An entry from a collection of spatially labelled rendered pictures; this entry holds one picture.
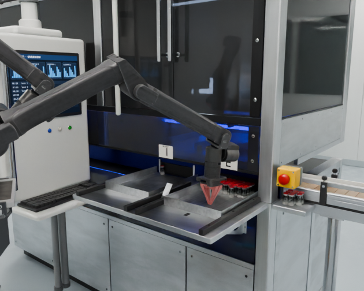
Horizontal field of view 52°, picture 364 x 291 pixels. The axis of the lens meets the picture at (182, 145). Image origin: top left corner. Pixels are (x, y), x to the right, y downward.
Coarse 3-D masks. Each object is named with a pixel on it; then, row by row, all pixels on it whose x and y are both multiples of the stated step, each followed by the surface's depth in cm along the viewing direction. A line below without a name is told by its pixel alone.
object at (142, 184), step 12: (156, 168) 189; (108, 180) 164; (120, 180) 170; (132, 180) 176; (144, 180) 176; (156, 180) 176; (168, 180) 176; (180, 180) 164; (192, 180) 171; (120, 192) 158; (132, 192) 154; (144, 192) 149; (156, 192) 152
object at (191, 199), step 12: (180, 192) 151; (192, 192) 158; (168, 204) 142; (180, 204) 138; (192, 204) 135; (204, 204) 143; (216, 204) 143; (228, 204) 143; (240, 204) 138; (216, 216) 129
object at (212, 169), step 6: (210, 162) 128; (216, 162) 128; (210, 168) 128; (216, 168) 128; (204, 174) 130; (210, 174) 128; (216, 174) 128; (198, 180) 128; (210, 180) 125; (216, 180) 128; (222, 180) 132
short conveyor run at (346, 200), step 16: (304, 176) 155; (320, 176) 151; (336, 176) 150; (304, 192) 147; (320, 192) 142; (336, 192) 143; (352, 192) 143; (320, 208) 144; (336, 208) 140; (352, 208) 136
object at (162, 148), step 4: (160, 144) 175; (160, 148) 176; (164, 148) 174; (168, 148) 172; (172, 148) 171; (160, 152) 176; (164, 152) 174; (168, 152) 173; (172, 152) 171; (160, 156) 176; (164, 156) 175; (168, 156) 173; (172, 156) 172
